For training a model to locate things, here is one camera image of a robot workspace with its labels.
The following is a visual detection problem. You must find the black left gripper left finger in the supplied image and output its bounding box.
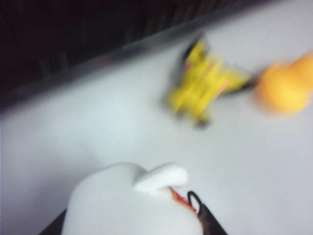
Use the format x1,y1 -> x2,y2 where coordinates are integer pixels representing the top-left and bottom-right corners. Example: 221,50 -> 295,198
39,208 -> 69,235

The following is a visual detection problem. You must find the black mechanical keyboard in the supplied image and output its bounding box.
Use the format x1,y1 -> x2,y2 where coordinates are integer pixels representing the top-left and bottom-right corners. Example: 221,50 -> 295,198
0,0 -> 277,116

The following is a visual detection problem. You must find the white doll with red hat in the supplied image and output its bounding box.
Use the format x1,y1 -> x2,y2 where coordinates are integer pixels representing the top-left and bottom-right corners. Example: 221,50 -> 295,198
60,161 -> 205,235

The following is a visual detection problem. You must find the yellow Pichu figure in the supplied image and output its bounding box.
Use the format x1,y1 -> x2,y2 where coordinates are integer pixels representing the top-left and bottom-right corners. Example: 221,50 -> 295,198
161,36 -> 256,129

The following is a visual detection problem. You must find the yellow rubber duck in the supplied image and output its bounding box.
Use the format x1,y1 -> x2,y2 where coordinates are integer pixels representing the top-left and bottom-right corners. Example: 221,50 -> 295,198
253,50 -> 313,116

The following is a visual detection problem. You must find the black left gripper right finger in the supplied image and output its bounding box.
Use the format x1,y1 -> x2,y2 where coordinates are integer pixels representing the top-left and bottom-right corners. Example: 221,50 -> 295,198
187,190 -> 229,235

